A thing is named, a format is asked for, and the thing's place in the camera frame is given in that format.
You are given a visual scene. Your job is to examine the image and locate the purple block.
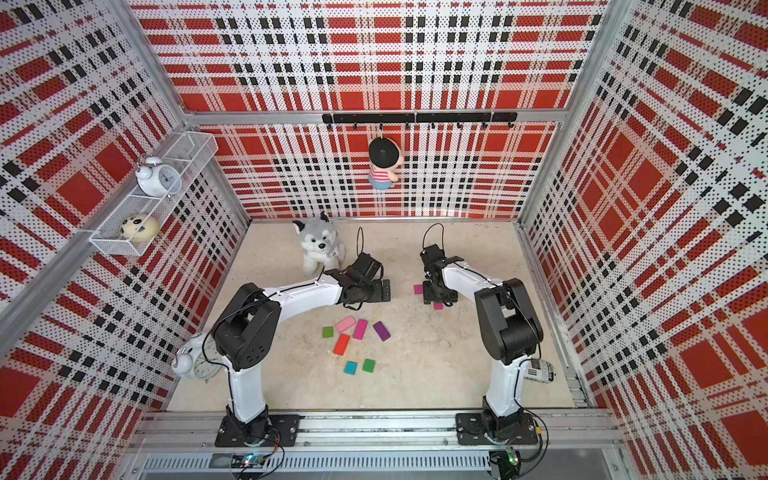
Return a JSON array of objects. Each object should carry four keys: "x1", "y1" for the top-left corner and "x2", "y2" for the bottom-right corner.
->
[{"x1": 373, "y1": 321, "x2": 391, "y2": 342}]

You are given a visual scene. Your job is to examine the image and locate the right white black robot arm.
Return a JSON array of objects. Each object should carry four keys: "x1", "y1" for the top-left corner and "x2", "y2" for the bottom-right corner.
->
[{"x1": 420, "y1": 244, "x2": 544, "y2": 434}]

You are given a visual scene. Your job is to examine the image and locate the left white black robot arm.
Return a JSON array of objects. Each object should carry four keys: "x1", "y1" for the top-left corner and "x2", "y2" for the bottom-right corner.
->
[{"x1": 210, "y1": 252, "x2": 391, "y2": 437}]

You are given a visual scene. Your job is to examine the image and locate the magenta long block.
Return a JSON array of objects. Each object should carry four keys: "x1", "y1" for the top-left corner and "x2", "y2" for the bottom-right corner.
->
[{"x1": 352, "y1": 319, "x2": 368, "y2": 340}]

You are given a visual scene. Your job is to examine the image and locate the light pink block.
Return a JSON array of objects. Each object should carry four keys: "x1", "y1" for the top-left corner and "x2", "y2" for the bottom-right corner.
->
[{"x1": 335, "y1": 316, "x2": 356, "y2": 334}]

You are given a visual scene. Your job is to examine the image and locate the husky plush toy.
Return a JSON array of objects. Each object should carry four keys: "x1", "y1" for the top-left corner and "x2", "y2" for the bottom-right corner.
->
[{"x1": 292, "y1": 212, "x2": 346, "y2": 277}]

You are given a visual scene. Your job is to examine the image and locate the red long block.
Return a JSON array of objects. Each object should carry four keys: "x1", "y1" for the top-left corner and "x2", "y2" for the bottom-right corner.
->
[{"x1": 333, "y1": 334, "x2": 351, "y2": 356}]

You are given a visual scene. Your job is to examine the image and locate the teal cube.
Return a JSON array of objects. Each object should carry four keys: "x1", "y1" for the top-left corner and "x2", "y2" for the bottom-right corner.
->
[{"x1": 344, "y1": 361, "x2": 358, "y2": 375}]

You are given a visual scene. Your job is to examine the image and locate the striped flag pattern object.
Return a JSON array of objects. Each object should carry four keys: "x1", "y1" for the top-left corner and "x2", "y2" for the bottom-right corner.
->
[{"x1": 523, "y1": 358, "x2": 556, "y2": 384}]

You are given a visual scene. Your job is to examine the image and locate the hanging doll with black hat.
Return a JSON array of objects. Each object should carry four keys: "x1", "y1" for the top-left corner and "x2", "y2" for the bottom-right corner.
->
[{"x1": 368, "y1": 137, "x2": 404, "y2": 191}]

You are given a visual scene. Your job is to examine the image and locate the white alarm clock on floor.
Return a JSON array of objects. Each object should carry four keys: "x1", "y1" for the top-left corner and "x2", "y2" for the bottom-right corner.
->
[{"x1": 171, "y1": 334, "x2": 225, "y2": 382}]

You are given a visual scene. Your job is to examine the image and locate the left green circuit board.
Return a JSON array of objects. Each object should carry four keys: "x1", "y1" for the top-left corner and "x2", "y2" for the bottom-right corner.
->
[{"x1": 230, "y1": 453, "x2": 270, "y2": 470}]

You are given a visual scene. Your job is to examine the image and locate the cream panda ball toy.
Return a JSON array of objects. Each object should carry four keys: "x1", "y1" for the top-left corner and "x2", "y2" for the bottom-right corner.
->
[{"x1": 120, "y1": 214, "x2": 160, "y2": 243}]

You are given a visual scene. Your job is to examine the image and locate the white alarm clock on shelf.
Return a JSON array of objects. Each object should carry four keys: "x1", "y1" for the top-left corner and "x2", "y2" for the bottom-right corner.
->
[{"x1": 135, "y1": 157, "x2": 182, "y2": 198}]

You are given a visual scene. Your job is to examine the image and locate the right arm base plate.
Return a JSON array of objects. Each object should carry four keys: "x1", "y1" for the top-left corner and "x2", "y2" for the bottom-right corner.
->
[{"x1": 455, "y1": 411, "x2": 539, "y2": 446}]

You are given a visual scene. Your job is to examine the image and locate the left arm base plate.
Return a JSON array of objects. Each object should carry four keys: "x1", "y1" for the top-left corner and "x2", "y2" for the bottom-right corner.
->
[{"x1": 214, "y1": 411, "x2": 301, "y2": 448}]

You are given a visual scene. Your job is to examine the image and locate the black hook rail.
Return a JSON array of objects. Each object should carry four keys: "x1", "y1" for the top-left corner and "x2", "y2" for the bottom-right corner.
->
[{"x1": 321, "y1": 111, "x2": 519, "y2": 128}]

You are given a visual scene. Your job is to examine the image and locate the aluminium front rail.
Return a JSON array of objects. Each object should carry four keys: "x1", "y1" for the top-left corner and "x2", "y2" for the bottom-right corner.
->
[{"x1": 118, "y1": 409, "x2": 634, "y2": 479}]

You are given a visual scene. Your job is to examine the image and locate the white wire wall shelf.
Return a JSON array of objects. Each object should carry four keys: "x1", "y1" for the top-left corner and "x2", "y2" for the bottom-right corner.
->
[{"x1": 89, "y1": 130, "x2": 218, "y2": 256}]

